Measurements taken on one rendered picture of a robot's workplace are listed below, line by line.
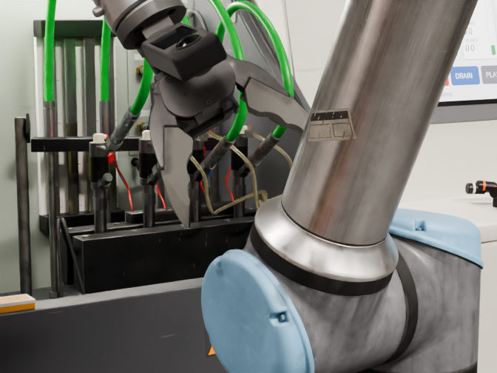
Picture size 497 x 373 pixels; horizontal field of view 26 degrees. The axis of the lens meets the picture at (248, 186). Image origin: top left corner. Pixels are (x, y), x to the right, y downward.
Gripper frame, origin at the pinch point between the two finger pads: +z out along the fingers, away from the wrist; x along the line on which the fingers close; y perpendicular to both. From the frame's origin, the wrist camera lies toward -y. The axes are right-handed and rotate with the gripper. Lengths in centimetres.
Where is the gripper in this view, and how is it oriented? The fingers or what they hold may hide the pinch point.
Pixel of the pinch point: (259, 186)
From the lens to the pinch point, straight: 98.2
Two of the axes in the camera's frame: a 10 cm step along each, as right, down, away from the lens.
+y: -0.7, 2.3, 9.7
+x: -8.5, 5.0, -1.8
